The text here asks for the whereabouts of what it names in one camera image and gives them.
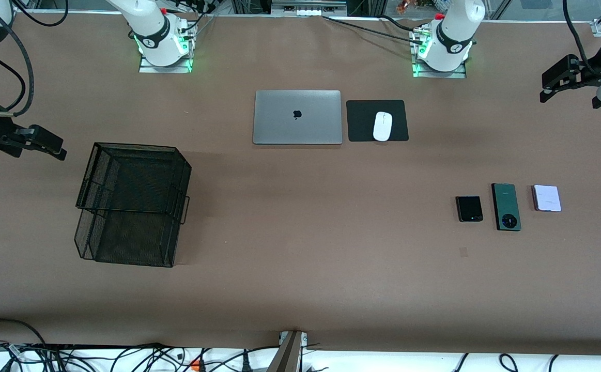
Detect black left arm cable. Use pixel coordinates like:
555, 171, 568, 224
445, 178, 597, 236
563, 0, 590, 65

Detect power strip white sockets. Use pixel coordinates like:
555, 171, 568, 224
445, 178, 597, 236
271, 0, 347, 17

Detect silver closed laptop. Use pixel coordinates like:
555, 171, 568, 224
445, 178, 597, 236
253, 90, 343, 145

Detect black mesh two-tier basket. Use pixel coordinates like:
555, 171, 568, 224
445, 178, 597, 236
74, 143, 192, 268

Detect black mouse pad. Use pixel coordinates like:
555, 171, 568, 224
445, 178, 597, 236
346, 100, 409, 142

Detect lilac phone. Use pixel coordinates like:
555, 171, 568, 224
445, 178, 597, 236
532, 184, 562, 213

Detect tangled black floor cables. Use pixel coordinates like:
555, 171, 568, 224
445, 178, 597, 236
0, 341, 280, 372

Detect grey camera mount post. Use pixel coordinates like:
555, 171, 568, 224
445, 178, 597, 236
267, 331, 309, 372

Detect black looped floor cable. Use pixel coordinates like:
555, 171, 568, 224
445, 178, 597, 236
0, 319, 48, 347

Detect short black table cable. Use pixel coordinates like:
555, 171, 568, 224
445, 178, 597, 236
380, 15, 420, 32

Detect white computer mouse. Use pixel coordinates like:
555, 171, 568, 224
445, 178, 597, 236
373, 111, 393, 142

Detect black flip phone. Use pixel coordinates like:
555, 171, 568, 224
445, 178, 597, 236
455, 195, 484, 223

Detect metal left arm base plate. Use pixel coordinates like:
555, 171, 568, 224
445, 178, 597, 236
412, 57, 467, 79

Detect long black table cable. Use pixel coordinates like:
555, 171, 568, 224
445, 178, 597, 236
322, 15, 417, 42

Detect green phone round camera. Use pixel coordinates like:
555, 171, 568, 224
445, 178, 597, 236
491, 183, 522, 232

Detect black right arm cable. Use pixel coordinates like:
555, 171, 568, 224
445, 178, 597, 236
0, 10, 36, 117

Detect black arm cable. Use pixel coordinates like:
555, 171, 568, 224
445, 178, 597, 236
563, 0, 590, 65
0, 10, 36, 117

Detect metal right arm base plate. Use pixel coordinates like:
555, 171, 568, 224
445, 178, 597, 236
139, 52, 193, 74

